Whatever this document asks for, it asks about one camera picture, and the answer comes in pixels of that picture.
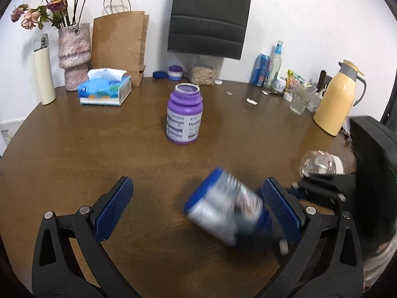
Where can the pink speckled vase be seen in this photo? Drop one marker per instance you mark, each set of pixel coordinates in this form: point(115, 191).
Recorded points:
point(75, 54)

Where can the blue bottle cap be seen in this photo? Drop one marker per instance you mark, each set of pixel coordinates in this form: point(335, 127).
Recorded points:
point(159, 75)

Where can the black paper bag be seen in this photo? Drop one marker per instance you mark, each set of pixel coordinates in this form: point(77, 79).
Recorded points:
point(214, 28)

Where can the clear drinking glass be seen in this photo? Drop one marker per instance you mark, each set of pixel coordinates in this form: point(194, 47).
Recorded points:
point(301, 98)

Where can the dried pink roses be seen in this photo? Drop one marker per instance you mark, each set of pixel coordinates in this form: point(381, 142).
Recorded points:
point(58, 13)

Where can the blue drink can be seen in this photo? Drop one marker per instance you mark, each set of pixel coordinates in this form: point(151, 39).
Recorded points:
point(260, 70)

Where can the yellow thermal jug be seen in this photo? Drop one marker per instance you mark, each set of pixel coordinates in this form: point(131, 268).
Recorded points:
point(346, 90)

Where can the white paper scrap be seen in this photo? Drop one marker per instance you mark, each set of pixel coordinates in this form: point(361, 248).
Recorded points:
point(252, 102)

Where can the purple white bottle cap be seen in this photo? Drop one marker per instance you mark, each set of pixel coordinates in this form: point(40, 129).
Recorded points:
point(175, 73)

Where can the clear glass bottle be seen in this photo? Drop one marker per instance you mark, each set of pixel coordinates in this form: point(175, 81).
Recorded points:
point(274, 66)

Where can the blue supplement bottle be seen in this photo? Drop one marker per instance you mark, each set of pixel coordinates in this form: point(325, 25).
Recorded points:
point(227, 209)

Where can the snack packets pile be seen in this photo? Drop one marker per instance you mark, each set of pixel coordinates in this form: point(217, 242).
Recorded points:
point(293, 79)

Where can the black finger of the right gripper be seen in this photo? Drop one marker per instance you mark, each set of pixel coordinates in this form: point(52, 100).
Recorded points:
point(327, 190)

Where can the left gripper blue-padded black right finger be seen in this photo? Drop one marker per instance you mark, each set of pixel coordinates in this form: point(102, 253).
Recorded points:
point(325, 260)

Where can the clear plastic bottle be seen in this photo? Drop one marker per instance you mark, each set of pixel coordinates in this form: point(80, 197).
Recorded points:
point(320, 162)

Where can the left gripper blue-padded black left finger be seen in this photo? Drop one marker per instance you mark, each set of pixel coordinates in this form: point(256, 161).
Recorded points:
point(69, 258)

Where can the blue tissue box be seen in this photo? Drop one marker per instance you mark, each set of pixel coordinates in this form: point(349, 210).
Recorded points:
point(105, 87)

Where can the clear jar of grains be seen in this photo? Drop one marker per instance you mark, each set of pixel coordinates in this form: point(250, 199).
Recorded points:
point(203, 70)

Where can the purple supplement bottle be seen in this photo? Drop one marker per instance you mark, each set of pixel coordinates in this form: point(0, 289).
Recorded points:
point(184, 113)

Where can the white cardboard box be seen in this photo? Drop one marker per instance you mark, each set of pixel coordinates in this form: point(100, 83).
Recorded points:
point(8, 130)

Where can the dark wooden chair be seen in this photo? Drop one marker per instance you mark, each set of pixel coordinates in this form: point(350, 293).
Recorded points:
point(323, 81)

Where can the brown paper bag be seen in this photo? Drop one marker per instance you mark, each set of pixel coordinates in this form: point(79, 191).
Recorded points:
point(119, 39)

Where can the pink clothing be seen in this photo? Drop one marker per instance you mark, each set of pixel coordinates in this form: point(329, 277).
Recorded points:
point(375, 265)

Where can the cream thermos bottle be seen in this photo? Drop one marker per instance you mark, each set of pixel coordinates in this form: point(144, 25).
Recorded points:
point(43, 69)

